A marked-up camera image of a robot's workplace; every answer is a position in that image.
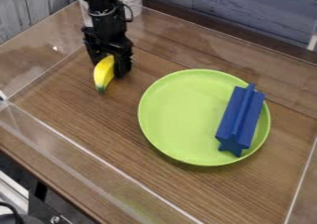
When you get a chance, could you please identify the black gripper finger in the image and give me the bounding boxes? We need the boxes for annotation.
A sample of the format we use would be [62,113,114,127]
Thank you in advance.
[114,51,133,78]
[86,44,109,65]

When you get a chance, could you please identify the yellow toy banana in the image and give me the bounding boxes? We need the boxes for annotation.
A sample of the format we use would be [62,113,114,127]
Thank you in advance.
[93,55,116,93]

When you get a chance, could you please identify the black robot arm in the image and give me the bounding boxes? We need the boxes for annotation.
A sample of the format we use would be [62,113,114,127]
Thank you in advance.
[82,0,134,78]

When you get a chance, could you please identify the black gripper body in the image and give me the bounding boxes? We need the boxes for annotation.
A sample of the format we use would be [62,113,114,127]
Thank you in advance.
[82,14,134,58]

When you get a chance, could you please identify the black cable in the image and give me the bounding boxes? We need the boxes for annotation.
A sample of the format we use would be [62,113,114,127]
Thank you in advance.
[0,201,26,224]

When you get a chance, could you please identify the blue star-shaped block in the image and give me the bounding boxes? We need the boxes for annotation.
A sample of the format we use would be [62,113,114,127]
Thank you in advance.
[216,83,265,157]

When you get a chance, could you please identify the green round plate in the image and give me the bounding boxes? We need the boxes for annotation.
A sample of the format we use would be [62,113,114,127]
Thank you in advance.
[138,69,272,167]

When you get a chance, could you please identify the clear acrylic enclosure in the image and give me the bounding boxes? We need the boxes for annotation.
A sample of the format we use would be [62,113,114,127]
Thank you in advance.
[0,0,317,224]

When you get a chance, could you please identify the black device with knob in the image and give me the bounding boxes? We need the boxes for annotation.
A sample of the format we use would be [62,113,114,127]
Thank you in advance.
[29,193,97,224]

